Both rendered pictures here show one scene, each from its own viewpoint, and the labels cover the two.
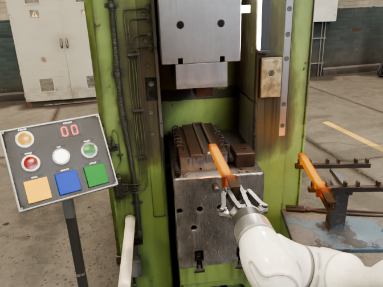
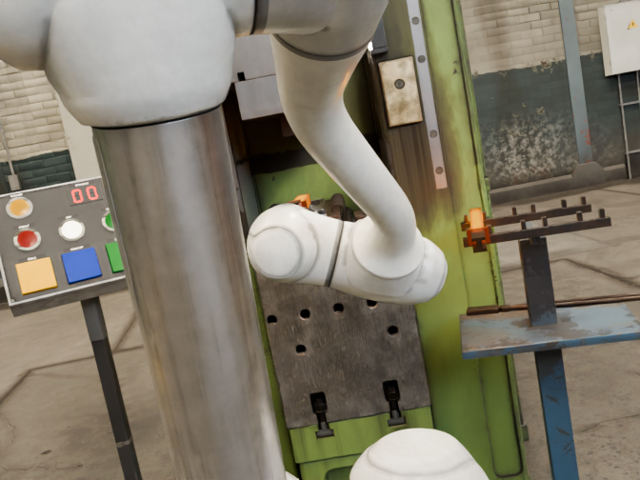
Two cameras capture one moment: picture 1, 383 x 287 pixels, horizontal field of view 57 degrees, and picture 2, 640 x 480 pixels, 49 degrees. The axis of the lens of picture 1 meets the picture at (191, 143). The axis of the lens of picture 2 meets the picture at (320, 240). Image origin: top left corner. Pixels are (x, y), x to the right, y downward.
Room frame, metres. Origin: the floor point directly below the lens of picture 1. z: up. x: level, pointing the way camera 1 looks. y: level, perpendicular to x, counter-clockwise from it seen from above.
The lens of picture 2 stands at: (-0.42, -0.36, 1.22)
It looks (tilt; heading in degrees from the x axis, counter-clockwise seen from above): 9 degrees down; 9
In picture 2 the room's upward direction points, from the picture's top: 11 degrees counter-clockwise
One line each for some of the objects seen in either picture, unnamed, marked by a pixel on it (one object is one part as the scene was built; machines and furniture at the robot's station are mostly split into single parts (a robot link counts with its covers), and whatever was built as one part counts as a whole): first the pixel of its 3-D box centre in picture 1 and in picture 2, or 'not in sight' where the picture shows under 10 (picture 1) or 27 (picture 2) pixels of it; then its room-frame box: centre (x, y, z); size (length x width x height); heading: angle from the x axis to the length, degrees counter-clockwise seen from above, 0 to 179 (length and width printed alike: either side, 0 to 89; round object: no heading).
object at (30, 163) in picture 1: (31, 163); (27, 239); (1.10, 0.55, 1.09); 0.05 x 0.03 x 0.04; 95
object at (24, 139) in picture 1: (24, 139); (19, 208); (1.14, 0.57, 1.16); 0.05 x 0.03 x 0.04; 95
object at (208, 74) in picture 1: (195, 67); (283, 97); (1.57, -0.03, 1.32); 0.42 x 0.20 x 0.10; 5
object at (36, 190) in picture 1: (37, 190); (36, 276); (1.06, 0.52, 1.01); 0.07 x 0.05 x 0.07; 120
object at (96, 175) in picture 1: (96, 175); (125, 255); (1.16, 0.35, 1.01); 0.07 x 0.05 x 0.07; 120
